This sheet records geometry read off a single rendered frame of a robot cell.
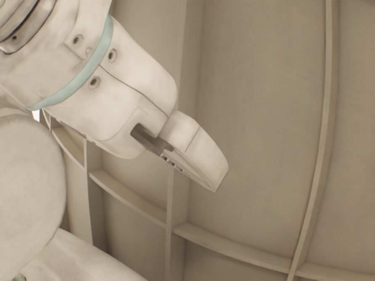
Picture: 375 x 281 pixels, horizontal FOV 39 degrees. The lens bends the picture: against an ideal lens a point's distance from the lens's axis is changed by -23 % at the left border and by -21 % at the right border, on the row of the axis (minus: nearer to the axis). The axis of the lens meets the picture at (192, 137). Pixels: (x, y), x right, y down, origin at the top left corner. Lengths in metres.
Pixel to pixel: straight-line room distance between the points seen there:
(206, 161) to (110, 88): 0.11
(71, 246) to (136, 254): 0.16
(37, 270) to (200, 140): 0.50
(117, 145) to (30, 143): 0.18
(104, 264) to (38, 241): 0.24
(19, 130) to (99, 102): 0.17
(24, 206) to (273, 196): 0.33
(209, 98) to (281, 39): 0.13
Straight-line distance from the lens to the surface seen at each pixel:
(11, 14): 0.31
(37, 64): 0.33
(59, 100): 0.35
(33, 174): 0.53
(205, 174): 0.45
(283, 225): 0.74
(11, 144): 0.51
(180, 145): 0.40
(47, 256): 0.86
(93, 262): 0.80
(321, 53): 0.65
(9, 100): 0.55
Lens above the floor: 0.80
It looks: 21 degrees down
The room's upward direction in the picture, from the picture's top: 4 degrees clockwise
